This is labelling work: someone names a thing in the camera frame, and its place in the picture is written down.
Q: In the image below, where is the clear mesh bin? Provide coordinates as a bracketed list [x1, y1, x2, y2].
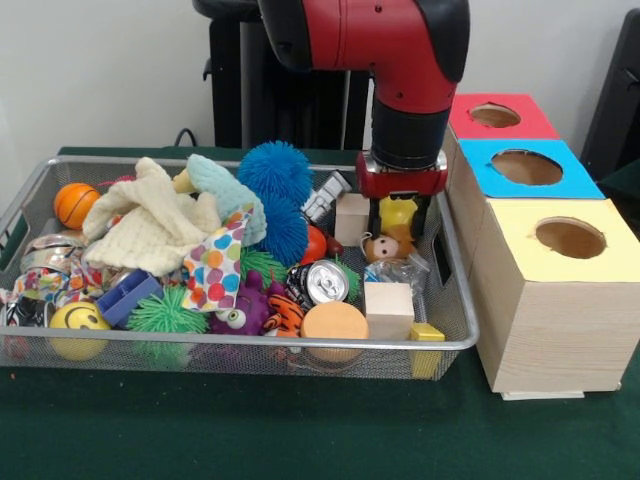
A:
[0, 155, 481, 381]

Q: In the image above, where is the cream knitted cloth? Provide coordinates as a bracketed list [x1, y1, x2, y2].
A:
[82, 157, 223, 278]

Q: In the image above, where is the yellow smiley ball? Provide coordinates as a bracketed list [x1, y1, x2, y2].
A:
[48, 302, 111, 361]

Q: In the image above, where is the black chair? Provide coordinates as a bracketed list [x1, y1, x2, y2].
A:
[580, 8, 640, 183]

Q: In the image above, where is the green spiky ball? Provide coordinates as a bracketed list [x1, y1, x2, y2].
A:
[125, 287, 209, 363]

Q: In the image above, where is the small orange basketball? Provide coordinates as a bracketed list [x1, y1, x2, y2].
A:
[54, 182, 102, 230]

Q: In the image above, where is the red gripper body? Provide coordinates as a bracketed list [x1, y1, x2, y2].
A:
[356, 150, 449, 200]

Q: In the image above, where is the clear plastic packet blue label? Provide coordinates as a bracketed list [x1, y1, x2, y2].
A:
[364, 252, 431, 297]

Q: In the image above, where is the wooden box with three holes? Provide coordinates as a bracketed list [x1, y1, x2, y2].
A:
[440, 93, 640, 401]

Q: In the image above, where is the purple spiky ball with eyes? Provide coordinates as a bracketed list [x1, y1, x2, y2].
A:
[207, 280, 273, 336]

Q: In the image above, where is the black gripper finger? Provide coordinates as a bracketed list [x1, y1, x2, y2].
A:
[414, 194, 436, 243]
[364, 196, 382, 239]

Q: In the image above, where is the blue fuzzy toy with eyes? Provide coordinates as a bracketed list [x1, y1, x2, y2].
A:
[237, 140, 314, 207]

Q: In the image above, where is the mint green knitted cloth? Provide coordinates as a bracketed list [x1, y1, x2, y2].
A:
[187, 154, 269, 248]

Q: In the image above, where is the polka dot cloth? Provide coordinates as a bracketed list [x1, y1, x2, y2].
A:
[183, 205, 253, 313]

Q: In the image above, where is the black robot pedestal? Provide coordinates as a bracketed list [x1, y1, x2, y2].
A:
[193, 0, 373, 151]

